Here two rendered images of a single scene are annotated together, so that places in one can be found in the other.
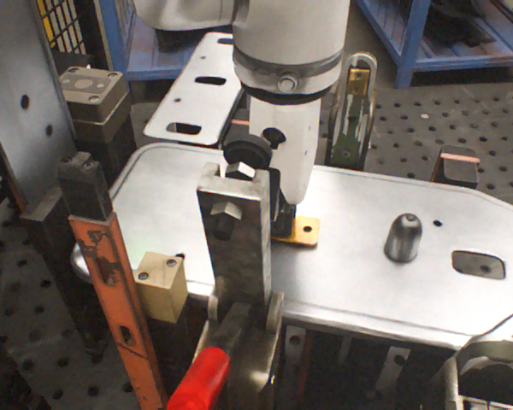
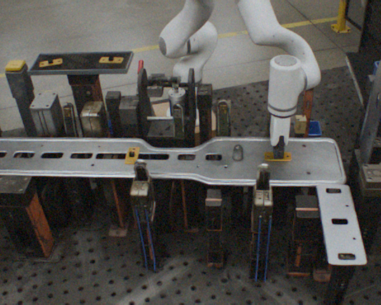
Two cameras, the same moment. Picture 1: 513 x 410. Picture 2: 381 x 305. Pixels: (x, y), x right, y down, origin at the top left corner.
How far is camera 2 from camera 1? 162 cm
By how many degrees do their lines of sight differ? 94
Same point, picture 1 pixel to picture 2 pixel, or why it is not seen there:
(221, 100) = (326, 208)
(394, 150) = not seen: outside the picture
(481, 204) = (209, 175)
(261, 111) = not seen: hidden behind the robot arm
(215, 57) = (347, 239)
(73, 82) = not seen: outside the picture
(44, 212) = (355, 151)
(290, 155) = not seen: hidden behind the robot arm
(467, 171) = (211, 193)
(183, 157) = (324, 177)
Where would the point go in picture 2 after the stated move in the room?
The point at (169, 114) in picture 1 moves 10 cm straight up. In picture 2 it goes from (344, 197) to (350, 171)
